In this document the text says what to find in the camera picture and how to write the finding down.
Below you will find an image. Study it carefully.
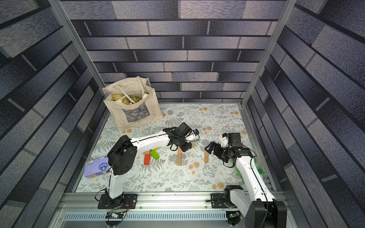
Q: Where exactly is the beige canvas tote bag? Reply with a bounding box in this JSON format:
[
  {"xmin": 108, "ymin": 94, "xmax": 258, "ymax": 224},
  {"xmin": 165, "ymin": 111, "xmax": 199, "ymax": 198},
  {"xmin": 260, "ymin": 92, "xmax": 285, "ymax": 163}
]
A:
[{"xmin": 103, "ymin": 76, "xmax": 163, "ymax": 131}]

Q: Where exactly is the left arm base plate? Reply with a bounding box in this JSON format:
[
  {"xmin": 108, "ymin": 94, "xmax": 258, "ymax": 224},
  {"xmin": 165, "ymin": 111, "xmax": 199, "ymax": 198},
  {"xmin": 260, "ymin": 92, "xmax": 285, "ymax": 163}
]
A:
[{"xmin": 98, "ymin": 193, "xmax": 138, "ymax": 209}]

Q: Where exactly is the purple tissue pack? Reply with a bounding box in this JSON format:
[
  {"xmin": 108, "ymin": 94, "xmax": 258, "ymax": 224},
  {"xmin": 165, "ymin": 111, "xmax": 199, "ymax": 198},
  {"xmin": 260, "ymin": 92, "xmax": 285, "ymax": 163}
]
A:
[{"xmin": 84, "ymin": 156, "xmax": 110, "ymax": 179}]

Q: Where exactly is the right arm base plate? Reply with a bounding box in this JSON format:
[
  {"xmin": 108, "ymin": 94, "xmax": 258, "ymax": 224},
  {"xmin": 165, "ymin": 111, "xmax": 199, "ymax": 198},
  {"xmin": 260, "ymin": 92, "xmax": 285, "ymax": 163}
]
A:
[{"xmin": 206, "ymin": 193, "xmax": 237, "ymax": 209}]

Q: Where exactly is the red block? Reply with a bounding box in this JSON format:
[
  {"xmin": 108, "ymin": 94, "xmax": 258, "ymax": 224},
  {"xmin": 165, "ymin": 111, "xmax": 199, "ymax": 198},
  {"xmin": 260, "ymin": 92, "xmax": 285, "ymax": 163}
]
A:
[{"xmin": 144, "ymin": 154, "xmax": 150, "ymax": 165}]

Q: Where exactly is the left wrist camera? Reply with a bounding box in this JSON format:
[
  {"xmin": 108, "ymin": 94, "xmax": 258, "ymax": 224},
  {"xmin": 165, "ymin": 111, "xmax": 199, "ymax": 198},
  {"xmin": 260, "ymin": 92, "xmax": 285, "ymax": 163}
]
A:
[{"xmin": 186, "ymin": 129, "xmax": 200, "ymax": 142}]

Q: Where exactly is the green chips bag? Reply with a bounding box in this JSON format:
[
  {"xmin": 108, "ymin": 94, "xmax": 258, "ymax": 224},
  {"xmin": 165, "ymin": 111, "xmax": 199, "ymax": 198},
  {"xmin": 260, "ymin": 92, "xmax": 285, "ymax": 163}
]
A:
[{"xmin": 235, "ymin": 158, "xmax": 265, "ymax": 182}]

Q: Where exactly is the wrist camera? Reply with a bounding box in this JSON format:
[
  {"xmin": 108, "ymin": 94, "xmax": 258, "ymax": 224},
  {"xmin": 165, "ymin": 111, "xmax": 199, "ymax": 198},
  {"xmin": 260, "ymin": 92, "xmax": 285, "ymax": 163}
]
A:
[
  {"xmin": 221, "ymin": 133, "xmax": 242, "ymax": 148},
  {"xmin": 186, "ymin": 129, "xmax": 200, "ymax": 142}
]

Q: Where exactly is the aluminium front rail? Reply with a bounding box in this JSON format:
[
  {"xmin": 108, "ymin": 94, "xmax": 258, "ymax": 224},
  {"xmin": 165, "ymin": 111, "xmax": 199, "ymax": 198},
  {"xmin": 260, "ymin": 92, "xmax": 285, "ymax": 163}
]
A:
[{"xmin": 50, "ymin": 192, "xmax": 296, "ymax": 228}]

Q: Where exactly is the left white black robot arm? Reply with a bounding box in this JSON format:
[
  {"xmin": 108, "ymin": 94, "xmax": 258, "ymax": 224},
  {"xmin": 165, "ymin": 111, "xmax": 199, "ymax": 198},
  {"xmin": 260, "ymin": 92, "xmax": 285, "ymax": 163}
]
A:
[{"xmin": 98, "ymin": 123, "xmax": 199, "ymax": 209}]

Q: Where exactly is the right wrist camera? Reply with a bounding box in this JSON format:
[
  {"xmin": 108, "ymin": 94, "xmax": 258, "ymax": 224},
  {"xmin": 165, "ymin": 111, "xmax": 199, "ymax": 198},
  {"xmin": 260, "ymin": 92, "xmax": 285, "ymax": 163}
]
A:
[{"xmin": 221, "ymin": 133, "xmax": 242, "ymax": 148}]

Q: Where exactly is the right circuit board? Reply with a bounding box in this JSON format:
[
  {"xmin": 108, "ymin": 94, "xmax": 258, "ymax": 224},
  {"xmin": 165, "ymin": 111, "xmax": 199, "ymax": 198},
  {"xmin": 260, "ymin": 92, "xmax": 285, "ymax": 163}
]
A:
[{"xmin": 226, "ymin": 211, "xmax": 241, "ymax": 220}]

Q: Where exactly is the green block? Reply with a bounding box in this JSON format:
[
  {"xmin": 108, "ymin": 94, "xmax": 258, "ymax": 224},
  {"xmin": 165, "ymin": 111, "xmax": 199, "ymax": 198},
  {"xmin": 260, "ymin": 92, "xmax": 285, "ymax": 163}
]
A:
[{"xmin": 150, "ymin": 150, "xmax": 160, "ymax": 160}]

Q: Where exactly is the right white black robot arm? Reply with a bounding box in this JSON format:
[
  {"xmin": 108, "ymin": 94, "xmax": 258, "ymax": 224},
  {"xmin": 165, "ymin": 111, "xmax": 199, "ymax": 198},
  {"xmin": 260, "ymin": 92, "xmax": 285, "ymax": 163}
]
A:
[{"xmin": 205, "ymin": 133, "xmax": 287, "ymax": 228}]

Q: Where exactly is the left circuit board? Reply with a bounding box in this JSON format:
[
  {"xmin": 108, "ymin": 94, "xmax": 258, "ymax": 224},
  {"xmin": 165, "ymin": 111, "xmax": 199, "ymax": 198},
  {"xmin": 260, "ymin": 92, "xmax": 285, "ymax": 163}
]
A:
[{"xmin": 106, "ymin": 211, "xmax": 125, "ymax": 220}]

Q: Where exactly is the circuit board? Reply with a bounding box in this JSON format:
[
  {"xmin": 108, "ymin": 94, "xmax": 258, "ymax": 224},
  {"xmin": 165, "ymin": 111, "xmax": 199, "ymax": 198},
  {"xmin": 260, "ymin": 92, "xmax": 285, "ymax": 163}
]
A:
[
  {"xmin": 226, "ymin": 211, "xmax": 241, "ymax": 220},
  {"xmin": 106, "ymin": 211, "xmax": 125, "ymax": 220}
]

